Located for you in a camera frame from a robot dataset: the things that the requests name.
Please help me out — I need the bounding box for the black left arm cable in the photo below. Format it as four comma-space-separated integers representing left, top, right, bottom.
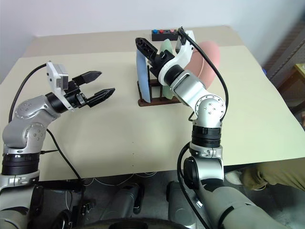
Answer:
8, 63, 48, 122

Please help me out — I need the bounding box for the person in tan trousers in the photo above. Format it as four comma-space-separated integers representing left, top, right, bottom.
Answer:
225, 162, 305, 191

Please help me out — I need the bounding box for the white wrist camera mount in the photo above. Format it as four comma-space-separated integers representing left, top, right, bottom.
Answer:
158, 30, 197, 85
45, 61, 75, 112

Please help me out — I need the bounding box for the wooden side table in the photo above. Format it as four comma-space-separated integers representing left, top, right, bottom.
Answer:
277, 63, 305, 115

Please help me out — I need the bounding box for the light blue plate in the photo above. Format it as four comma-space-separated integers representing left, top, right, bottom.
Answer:
135, 51, 153, 104

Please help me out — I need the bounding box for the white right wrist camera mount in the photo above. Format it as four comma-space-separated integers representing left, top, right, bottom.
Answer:
158, 30, 197, 85

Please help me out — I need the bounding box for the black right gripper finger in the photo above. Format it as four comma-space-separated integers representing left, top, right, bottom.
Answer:
135, 37, 158, 61

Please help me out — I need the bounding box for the grey rounded housing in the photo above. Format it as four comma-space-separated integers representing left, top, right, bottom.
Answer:
166, 181, 200, 225
100, 183, 146, 229

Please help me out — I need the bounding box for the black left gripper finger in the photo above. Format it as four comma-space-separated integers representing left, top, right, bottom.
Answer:
85, 87, 116, 107
72, 70, 103, 88

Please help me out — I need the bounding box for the thin white cable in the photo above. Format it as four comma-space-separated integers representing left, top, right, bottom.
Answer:
83, 171, 158, 187

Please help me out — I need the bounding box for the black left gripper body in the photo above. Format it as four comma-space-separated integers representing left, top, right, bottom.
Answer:
63, 79, 93, 110

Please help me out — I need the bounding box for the thin black cable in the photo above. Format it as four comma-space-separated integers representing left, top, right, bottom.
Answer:
39, 128, 86, 229

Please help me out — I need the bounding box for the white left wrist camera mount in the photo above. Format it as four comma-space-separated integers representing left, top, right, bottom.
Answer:
45, 61, 75, 112

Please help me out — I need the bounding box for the pale green plate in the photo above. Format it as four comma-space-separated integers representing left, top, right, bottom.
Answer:
159, 39, 176, 101

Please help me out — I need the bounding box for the pink red plate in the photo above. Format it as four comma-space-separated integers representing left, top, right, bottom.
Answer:
184, 41, 222, 91

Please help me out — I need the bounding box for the black box with coloured buttons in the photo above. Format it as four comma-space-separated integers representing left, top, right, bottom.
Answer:
152, 29, 179, 41

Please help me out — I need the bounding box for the dark wooden dish rack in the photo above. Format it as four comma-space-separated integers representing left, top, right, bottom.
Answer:
137, 64, 182, 107

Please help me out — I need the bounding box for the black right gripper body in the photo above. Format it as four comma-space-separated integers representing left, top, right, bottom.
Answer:
147, 51, 176, 77

